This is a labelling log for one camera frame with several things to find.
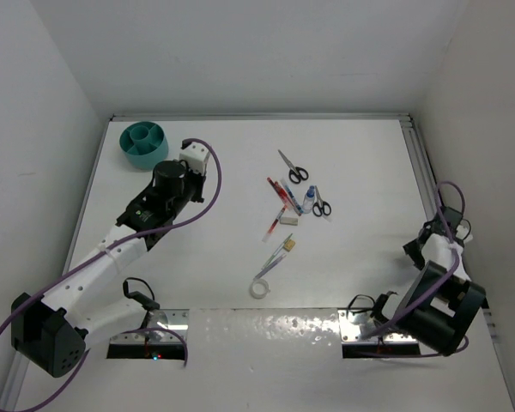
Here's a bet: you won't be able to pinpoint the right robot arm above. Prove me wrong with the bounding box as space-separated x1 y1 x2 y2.
379 206 486 356

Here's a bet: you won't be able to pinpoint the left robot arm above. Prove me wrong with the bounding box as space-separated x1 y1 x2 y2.
10 154 208 378

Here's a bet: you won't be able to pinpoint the teal divided pen holder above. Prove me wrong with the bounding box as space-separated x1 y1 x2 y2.
119 122 169 170

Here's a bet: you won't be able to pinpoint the dark red pen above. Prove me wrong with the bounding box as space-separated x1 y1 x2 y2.
267 178 288 205

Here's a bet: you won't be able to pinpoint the orange red pen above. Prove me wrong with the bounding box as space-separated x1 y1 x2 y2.
262 206 287 243

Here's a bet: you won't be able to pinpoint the white eraser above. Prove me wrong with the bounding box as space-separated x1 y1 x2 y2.
279 216 299 226

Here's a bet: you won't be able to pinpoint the red gel pen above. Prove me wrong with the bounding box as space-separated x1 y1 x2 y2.
275 181 299 216

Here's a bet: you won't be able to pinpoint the upper black scissors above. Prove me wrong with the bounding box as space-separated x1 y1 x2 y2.
278 149 309 185

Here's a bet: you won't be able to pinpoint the black scissors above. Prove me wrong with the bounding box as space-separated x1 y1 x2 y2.
312 186 331 217
278 149 309 185

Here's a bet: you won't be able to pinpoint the lower black scissors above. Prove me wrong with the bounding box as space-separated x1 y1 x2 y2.
312 186 331 217

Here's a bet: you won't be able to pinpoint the tan pencil sharpener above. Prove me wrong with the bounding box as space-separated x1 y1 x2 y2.
283 240 295 251

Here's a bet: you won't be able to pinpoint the glue bottle blue cap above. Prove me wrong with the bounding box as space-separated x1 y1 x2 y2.
301 185 315 214

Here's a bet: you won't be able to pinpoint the clear tape roll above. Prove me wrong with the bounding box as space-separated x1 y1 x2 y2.
249 279 270 300

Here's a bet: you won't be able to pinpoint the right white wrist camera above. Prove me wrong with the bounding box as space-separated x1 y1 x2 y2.
454 221 473 245

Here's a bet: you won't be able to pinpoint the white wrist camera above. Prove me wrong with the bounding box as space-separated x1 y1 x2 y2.
454 221 473 245
179 142 210 176

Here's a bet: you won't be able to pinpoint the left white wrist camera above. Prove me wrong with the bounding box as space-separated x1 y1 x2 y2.
179 142 210 176

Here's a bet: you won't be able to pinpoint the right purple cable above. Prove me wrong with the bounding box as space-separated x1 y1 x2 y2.
355 180 471 358

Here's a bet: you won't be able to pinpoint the purple cable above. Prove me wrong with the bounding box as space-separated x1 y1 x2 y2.
0 137 224 402
355 180 471 358

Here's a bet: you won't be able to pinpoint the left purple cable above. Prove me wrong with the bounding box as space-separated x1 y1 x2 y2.
0 137 224 402

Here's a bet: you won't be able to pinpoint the aluminium table frame rail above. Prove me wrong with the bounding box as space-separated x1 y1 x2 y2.
110 112 412 122

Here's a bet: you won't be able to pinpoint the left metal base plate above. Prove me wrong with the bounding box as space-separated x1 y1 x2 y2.
109 309 190 345

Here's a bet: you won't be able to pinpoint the metal base plate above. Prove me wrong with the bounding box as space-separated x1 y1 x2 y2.
338 309 418 345
109 309 190 345

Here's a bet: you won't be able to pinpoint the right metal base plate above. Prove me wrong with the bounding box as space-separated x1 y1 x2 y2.
338 309 418 345

